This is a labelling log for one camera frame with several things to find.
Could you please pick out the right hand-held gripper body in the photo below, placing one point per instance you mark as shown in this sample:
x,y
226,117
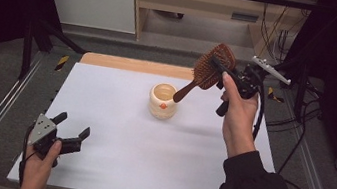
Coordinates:
x,y
249,81

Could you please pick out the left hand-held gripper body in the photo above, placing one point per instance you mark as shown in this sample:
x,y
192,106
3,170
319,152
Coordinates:
x,y
43,129

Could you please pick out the brown wooden hairbrush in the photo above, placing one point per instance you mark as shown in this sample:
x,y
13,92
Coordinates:
x,y
204,76

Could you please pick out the cream ribbed cup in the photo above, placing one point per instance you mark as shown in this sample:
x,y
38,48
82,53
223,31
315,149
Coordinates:
x,y
161,108

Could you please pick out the person's right hand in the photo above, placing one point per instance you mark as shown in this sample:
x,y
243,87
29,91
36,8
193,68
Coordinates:
x,y
238,118

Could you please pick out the person's left hand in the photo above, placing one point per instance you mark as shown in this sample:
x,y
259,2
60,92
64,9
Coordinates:
x,y
39,169

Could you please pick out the yellow black tape strip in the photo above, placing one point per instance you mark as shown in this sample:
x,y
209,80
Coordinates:
x,y
62,62
272,95

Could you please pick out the black metal stand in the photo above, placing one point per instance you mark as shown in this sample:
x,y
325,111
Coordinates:
x,y
299,97
28,50

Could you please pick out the white board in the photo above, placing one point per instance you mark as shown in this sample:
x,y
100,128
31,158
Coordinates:
x,y
132,163

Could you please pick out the light wooden desk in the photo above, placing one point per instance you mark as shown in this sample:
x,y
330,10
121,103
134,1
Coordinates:
x,y
197,2

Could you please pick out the wooden table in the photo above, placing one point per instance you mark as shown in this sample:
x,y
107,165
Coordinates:
x,y
133,65

